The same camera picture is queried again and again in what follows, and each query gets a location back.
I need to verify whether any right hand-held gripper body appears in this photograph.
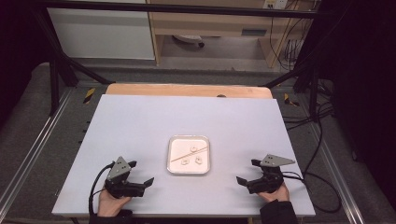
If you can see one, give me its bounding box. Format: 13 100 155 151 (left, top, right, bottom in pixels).
246 154 296 194

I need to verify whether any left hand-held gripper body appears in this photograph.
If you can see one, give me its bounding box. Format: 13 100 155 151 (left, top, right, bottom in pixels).
104 156 148 199

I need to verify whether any square metal tray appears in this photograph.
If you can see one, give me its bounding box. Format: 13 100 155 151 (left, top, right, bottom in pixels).
166 134 211 175

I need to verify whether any person's right hand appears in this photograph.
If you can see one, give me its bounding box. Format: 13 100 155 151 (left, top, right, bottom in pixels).
257 183 290 203

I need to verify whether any person's left hand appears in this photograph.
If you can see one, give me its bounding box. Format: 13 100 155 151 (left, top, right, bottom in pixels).
97 187 133 217

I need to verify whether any yellow black striped tape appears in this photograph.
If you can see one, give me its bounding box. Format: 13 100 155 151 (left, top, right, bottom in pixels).
283 92 301 107
82 87 96 105

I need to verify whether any white cabinet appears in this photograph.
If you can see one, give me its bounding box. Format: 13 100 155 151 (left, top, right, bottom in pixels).
46 0 156 61

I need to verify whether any office chair base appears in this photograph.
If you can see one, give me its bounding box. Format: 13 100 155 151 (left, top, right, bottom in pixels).
172 34 206 49

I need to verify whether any wooden desk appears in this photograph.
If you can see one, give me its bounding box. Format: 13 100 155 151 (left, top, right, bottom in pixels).
146 0 320 69

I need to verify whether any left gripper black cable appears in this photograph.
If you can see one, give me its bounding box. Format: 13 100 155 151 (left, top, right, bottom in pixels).
88 161 117 217

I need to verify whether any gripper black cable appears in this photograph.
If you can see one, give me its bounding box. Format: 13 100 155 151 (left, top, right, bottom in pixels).
88 161 117 217
281 170 343 215

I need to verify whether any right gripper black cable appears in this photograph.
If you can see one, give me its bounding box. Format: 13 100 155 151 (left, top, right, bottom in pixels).
281 170 343 215

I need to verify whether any aluminium rail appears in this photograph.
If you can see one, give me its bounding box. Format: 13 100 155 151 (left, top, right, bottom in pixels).
0 88 73 206
311 122 366 224

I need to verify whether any bundle of black cables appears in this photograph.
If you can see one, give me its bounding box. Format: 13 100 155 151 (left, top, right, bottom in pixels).
269 0 335 132

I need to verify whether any white wall socket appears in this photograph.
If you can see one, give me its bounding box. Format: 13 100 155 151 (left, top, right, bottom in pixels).
262 0 290 10

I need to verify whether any black metal frame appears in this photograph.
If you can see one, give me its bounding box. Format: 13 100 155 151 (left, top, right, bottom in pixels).
29 0 331 118

